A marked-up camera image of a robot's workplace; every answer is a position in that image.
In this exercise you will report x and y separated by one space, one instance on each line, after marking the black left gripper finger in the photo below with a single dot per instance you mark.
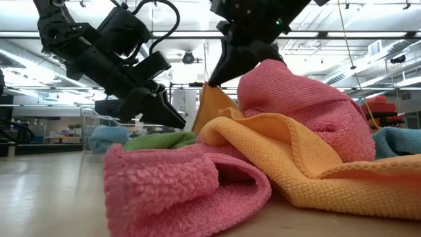
164 115
131 105

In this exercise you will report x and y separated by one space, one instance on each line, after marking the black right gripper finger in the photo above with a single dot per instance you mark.
237 62
225 49

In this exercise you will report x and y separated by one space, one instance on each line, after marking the green microfiber towel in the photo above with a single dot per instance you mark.
161 141

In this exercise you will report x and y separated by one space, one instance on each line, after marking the blue microfiber towel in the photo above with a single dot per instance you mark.
108 136
398 141

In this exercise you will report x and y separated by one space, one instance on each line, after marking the orange towel with white label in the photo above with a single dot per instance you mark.
210 108

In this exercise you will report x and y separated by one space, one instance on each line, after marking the pink microfiber towel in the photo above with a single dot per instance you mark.
296 108
171 187

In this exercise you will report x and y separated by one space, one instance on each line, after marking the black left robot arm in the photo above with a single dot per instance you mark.
62 29

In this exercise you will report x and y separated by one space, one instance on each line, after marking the orange microfiber towel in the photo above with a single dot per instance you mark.
296 171

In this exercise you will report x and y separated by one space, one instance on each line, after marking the white cabinet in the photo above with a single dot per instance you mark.
184 108

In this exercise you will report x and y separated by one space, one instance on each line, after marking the black monitor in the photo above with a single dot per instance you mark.
105 107

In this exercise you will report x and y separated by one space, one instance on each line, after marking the clear plastic bin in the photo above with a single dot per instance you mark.
86 131

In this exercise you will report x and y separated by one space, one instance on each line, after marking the white air vent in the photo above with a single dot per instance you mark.
375 48

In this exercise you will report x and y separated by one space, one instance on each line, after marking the black ceiling camera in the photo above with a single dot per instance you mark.
398 59
277 55
188 57

